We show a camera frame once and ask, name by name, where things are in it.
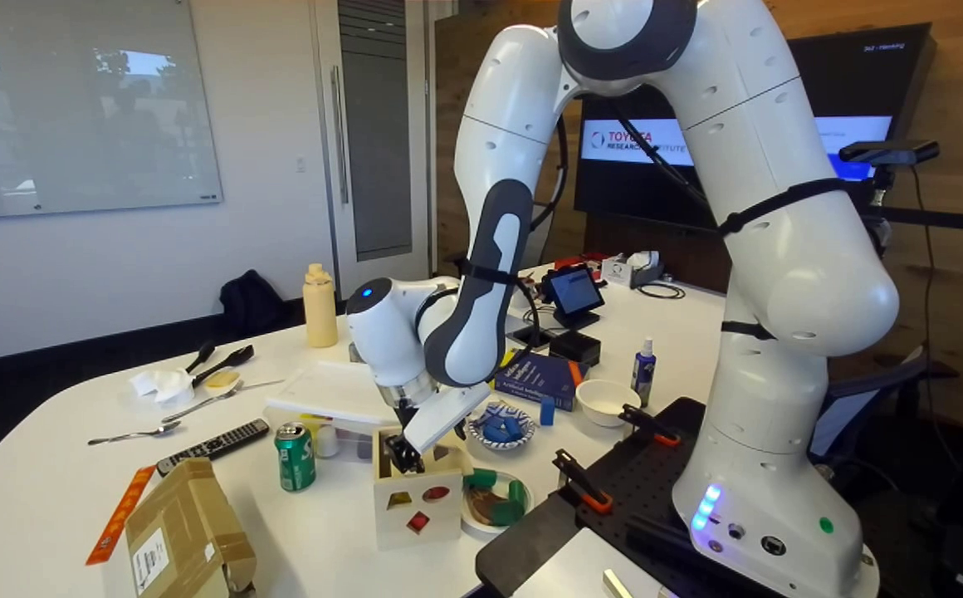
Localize white crumpled cup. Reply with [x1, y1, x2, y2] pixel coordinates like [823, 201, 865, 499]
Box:
[127, 364, 201, 419]

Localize yellow squeeze bottle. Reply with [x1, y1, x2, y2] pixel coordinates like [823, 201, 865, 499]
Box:
[298, 259, 342, 353]

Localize wooden box sliding lid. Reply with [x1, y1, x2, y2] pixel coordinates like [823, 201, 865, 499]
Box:
[421, 433, 473, 472]

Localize black remote control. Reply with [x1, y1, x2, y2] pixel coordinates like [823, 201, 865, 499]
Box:
[153, 414, 272, 479]

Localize black backpack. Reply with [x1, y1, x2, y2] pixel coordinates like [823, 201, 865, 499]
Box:
[217, 265, 288, 332]

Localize green drink can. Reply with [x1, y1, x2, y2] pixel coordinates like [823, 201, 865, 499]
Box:
[272, 419, 318, 496]

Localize small blue capped bottle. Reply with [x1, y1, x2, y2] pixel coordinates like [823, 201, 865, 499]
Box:
[632, 334, 660, 409]

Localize small black utensil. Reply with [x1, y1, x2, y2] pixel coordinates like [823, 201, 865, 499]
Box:
[183, 339, 220, 376]

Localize white empty bowl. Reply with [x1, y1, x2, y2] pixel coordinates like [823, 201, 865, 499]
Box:
[572, 380, 645, 433]

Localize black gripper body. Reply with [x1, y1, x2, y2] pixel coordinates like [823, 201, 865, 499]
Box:
[390, 392, 428, 448]

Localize black spoon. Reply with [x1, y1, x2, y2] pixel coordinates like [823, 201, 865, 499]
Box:
[187, 342, 257, 392]

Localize wooden brush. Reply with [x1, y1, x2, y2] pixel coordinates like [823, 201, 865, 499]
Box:
[164, 368, 248, 425]

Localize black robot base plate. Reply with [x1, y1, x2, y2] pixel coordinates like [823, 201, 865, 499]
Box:
[473, 396, 751, 598]

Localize plate with green pieces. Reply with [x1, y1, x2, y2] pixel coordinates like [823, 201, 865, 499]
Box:
[460, 465, 531, 540]

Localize metal fork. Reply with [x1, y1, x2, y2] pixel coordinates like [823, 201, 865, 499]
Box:
[83, 419, 183, 448]

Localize white flat board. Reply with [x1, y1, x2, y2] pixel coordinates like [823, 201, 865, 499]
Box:
[258, 358, 401, 435]

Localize blue book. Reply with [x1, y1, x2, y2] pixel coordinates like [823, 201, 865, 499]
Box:
[495, 348, 587, 414]

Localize white glass door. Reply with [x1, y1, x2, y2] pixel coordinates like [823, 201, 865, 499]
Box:
[308, 0, 438, 301]

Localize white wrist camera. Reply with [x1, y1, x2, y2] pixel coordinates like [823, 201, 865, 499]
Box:
[401, 380, 495, 459]

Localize wall whiteboard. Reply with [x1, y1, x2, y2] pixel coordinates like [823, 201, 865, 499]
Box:
[0, 0, 227, 225]

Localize black orange clamp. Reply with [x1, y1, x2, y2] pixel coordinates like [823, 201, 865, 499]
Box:
[617, 401, 686, 453]

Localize wooden shape sorter box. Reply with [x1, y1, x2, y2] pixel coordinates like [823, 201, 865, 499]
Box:
[372, 430, 473, 555]

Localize small black screen device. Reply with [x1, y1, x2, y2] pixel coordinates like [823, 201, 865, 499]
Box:
[539, 263, 608, 332]

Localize bowl with blue pieces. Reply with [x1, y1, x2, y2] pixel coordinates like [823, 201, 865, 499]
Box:
[469, 401, 539, 459]

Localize brown cardboard box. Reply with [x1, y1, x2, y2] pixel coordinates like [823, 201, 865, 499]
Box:
[123, 459, 258, 598]

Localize wall monitor screen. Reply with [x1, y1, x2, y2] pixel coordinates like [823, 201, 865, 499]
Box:
[572, 20, 936, 237]

